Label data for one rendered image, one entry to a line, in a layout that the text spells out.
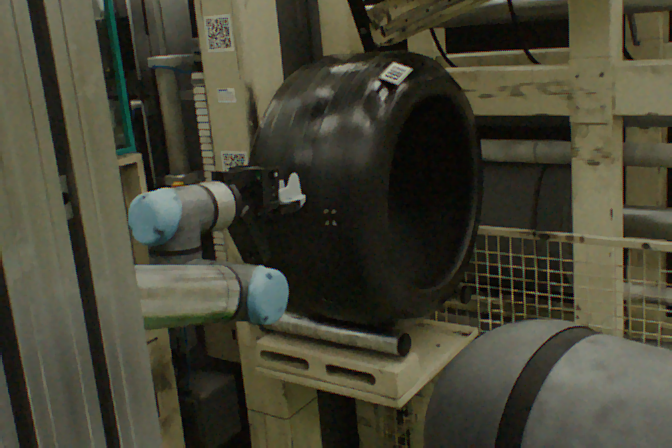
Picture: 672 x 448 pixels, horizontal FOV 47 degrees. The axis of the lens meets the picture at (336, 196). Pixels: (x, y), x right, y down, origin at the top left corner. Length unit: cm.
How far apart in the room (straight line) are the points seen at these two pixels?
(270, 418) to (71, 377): 157
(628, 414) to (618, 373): 2
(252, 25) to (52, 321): 137
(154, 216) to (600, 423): 79
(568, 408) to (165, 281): 61
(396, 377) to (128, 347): 116
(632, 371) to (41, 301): 26
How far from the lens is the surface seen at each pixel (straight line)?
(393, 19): 189
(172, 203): 109
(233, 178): 119
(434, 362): 167
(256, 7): 169
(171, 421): 195
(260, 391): 190
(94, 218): 36
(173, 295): 91
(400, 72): 143
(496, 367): 41
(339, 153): 134
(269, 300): 102
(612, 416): 38
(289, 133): 141
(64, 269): 34
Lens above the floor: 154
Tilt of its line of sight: 13 degrees down
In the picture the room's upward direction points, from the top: 5 degrees counter-clockwise
